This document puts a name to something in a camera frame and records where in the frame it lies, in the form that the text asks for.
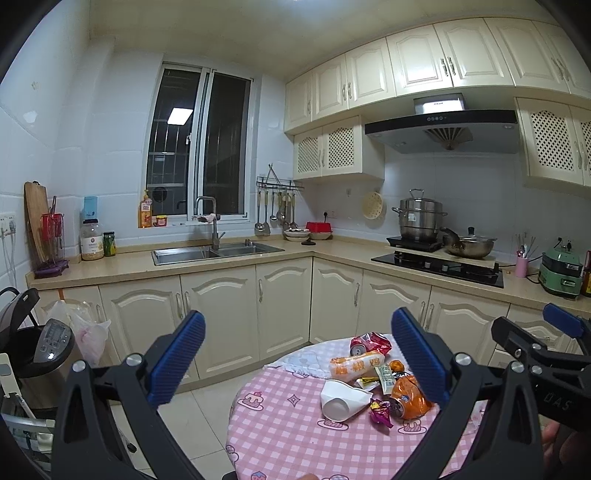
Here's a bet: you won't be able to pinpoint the crushed orange Fanta can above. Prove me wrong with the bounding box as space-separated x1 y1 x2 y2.
390 375 434 420

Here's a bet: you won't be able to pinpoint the green white snack wrapper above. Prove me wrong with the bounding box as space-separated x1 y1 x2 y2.
375 364 397 396

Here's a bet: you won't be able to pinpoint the purple yellow candy wrapper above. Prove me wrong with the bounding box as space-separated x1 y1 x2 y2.
369 399 393 429

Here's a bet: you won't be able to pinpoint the crushed red cola can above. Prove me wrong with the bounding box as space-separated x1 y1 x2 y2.
349 332 392 356

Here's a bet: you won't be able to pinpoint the orange white plastic bag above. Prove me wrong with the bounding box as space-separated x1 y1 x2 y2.
329 351 386 383

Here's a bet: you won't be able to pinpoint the white paper cup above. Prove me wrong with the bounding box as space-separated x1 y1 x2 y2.
320 379 372 423

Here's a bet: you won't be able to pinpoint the chrome kitchen faucet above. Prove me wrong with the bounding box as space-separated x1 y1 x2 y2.
195 195 224 251

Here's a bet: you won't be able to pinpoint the kitchen window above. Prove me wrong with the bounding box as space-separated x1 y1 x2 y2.
144 64 252 224

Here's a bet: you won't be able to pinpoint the person's right hand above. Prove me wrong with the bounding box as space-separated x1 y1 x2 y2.
542 421 590 479

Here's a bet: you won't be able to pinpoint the green rice cooker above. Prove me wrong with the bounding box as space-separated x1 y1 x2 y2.
538 237 583 299

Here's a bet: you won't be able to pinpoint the dark sauce bottles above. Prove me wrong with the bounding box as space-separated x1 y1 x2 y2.
580 250 591 297

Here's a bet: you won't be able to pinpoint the pink utensil cup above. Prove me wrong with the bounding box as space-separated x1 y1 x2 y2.
514 256 529 278

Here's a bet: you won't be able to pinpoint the orange tangerine peel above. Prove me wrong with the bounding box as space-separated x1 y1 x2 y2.
389 360 406 373

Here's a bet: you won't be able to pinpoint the black gas stove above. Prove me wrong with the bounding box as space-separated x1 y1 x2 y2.
373 251 504 288

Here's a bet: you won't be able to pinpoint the black grey appliance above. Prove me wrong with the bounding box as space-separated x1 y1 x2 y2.
1 286 81 410

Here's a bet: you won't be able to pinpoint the steel wok with lid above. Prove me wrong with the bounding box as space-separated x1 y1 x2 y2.
440 227 496 259

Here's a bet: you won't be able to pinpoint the stainless steel steamer pot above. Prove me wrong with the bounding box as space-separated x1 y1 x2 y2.
392 188 447 243

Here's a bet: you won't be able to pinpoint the pink checkered tablecloth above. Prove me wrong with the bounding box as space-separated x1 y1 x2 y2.
225 339 439 479

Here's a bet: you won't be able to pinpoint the cream lower cabinets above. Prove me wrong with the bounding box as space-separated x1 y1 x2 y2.
32 255 591 384

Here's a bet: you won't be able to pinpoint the cream cabinets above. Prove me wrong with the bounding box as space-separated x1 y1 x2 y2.
32 255 591 384
284 18 590 190

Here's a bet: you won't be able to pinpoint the glass jar with grains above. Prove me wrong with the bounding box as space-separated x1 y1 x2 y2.
79 196 104 261

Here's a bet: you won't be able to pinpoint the steel double sink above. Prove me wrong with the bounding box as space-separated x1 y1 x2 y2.
151 240 283 266

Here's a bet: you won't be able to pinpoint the round woven trivet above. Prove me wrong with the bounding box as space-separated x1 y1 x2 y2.
362 191 384 220

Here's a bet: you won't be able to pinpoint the red bowl on counter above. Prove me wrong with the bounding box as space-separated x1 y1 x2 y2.
305 222 332 241

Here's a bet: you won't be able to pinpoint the red knife holder rack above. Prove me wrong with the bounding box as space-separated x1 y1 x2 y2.
34 197 69 279

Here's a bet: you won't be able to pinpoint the orange dish soap bottle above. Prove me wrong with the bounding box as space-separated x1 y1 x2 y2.
138 189 152 229

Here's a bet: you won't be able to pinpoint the black range hood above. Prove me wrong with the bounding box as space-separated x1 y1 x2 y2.
365 94 520 155

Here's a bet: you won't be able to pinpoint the wooden cutting board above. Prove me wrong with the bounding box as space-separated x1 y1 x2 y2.
24 181 49 265

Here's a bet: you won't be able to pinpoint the cream upper cabinets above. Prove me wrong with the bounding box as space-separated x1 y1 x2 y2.
284 18 590 190

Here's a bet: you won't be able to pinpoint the hanging utensil rack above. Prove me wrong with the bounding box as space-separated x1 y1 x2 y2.
253 164 304 237

